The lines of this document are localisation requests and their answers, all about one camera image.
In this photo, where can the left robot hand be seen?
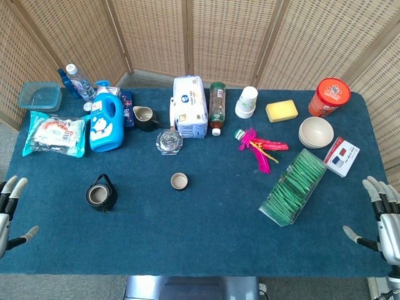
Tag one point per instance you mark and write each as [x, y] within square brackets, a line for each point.
[4, 215]

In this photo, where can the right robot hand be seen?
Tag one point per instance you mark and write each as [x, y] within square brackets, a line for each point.
[386, 218]

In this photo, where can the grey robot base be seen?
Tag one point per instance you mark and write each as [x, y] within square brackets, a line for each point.
[193, 287]

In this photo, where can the black cast iron teapot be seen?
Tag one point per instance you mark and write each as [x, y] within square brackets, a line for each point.
[100, 195]

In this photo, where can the white card box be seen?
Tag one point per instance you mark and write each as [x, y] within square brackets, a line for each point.
[341, 157]

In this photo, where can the plastic snack bag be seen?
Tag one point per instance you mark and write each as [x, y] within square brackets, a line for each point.
[56, 134]

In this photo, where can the clear box green tea bags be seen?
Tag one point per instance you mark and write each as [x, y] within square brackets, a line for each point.
[292, 189]

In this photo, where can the beige bowl stack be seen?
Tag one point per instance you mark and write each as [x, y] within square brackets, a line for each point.
[315, 132]

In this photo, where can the clear plastic food container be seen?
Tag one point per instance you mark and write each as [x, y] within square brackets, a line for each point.
[40, 97]

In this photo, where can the orange lidded canister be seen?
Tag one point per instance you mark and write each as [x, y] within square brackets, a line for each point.
[328, 97]

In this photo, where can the blue laundry detergent bottle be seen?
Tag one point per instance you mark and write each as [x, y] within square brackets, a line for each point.
[106, 125]

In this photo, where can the small white bottle cap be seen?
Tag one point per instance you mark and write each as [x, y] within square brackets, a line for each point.
[87, 107]

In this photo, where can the pink feather shuttlecock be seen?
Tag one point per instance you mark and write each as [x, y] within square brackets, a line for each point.
[259, 147]

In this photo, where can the dark blue bottle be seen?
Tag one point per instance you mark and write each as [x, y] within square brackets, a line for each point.
[67, 82]

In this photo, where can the yellow sponge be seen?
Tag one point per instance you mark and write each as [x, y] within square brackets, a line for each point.
[281, 110]

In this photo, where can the clear water bottle white cap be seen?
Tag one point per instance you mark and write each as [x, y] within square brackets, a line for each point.
[79, 82]

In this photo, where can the dark blue floral box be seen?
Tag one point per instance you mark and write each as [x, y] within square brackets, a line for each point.
[128, 109]

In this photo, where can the clear plastic wrapped package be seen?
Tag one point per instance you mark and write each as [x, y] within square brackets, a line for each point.
[110, 90]

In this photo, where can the black ceramic pitcher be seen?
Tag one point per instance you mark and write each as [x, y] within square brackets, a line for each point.
[144, 118]

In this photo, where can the clear glass ashtray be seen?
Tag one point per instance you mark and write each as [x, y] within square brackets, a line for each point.
[169, 141]

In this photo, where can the white paper cup stack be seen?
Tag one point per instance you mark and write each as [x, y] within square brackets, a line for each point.
[247, 101]

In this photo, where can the blue table cloth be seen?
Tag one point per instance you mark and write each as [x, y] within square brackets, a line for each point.
[200, 225]

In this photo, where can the brown drink bottle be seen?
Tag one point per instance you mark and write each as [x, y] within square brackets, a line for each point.
[218, 106]

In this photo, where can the white tissue pack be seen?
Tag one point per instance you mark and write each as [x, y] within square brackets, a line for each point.
[190, 106]

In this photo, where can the woven folding screen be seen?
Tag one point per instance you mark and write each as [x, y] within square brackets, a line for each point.
[218, 37]

